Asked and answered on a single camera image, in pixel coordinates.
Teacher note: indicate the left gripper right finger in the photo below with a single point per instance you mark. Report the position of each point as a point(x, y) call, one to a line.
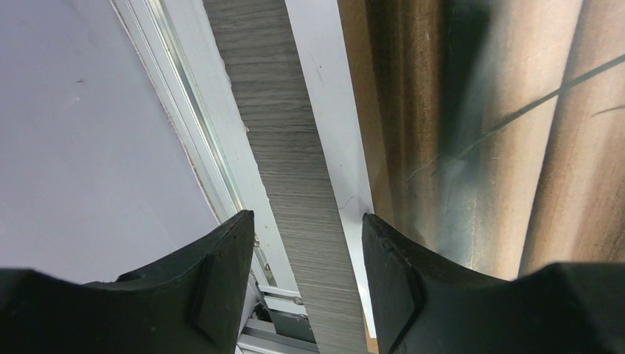
point(425, 303)

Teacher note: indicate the brown cardboard backing board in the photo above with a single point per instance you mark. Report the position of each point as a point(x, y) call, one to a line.
point(371, 341)

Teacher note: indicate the aluminium side rail left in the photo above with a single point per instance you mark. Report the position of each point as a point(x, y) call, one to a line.
point(179, 52)

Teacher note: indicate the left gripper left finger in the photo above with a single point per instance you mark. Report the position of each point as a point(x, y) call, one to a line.
point(189, 301)

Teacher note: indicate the photo of plant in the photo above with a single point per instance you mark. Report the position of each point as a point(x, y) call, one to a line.
point(491, 132)

